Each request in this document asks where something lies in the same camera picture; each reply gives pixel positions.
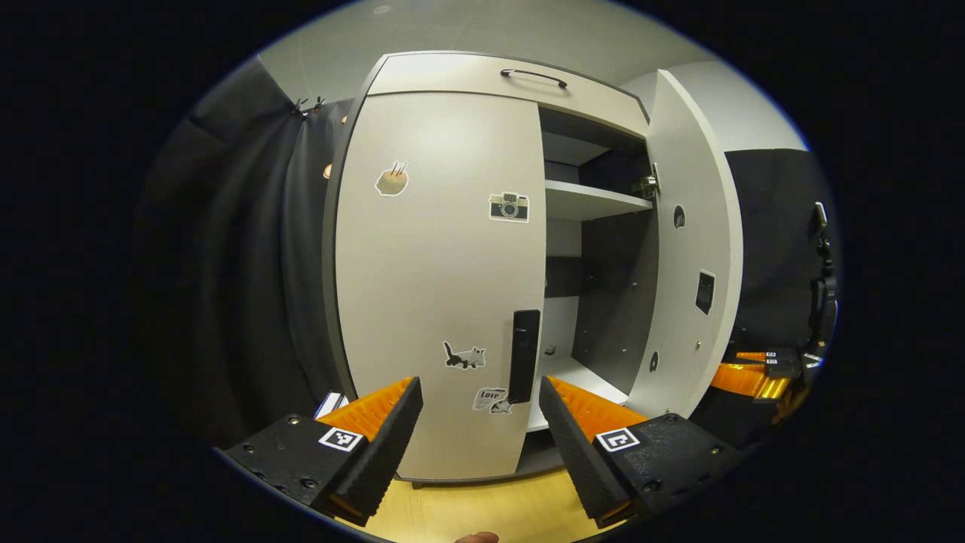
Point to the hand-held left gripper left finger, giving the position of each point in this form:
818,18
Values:
388,452

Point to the camera sticker cabinet door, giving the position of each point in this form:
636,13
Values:
437,286

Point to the white cabinet top panel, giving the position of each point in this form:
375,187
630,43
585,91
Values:
467,75

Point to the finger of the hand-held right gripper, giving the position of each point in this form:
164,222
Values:
754,383
780,360

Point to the metal door hinge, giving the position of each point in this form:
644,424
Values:
647,182

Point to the black equipment stand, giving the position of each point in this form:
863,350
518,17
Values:
823,294

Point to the headphone sticker cabinet door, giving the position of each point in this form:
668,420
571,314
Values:
693,241

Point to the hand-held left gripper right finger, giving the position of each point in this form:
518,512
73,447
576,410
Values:
577,460

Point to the white double-door shoe cabinet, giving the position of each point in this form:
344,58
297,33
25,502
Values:
611,302

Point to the white cabinet shelf board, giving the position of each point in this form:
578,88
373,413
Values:
588,200
573,377

